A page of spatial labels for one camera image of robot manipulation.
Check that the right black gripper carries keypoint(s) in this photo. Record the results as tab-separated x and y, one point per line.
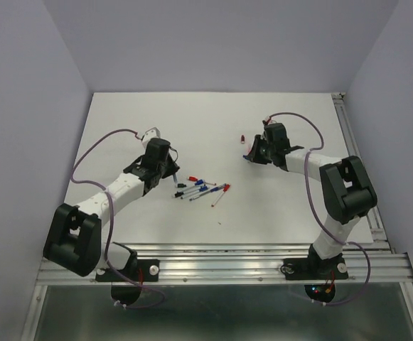
254	155

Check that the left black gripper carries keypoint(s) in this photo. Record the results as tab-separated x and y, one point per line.
172	167

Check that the pink highlighter cap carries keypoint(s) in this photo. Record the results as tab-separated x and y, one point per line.
251	147

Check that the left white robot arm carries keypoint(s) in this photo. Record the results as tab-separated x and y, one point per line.
74	239

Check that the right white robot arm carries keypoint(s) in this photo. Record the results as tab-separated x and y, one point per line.
340	219

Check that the blue gel pen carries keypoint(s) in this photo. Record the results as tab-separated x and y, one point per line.
208	191

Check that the white marker black cap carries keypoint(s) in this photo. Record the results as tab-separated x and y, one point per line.
192	192

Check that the white marker red cap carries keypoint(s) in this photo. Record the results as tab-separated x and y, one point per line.
219	197

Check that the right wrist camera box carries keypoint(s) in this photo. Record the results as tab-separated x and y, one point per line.
268	120

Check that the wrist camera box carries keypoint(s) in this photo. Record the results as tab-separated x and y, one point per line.
152	133
268	120

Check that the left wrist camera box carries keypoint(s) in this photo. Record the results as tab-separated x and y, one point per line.
152	133

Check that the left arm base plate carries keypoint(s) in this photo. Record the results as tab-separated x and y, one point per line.
137	270

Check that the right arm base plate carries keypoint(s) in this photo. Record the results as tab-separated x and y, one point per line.
304	269

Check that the aluminium right rail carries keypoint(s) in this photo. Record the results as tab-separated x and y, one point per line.
361	195

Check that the aluminium rail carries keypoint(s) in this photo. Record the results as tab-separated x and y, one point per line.
254	264
361	195

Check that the aluminium front rail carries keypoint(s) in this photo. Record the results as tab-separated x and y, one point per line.
254	264

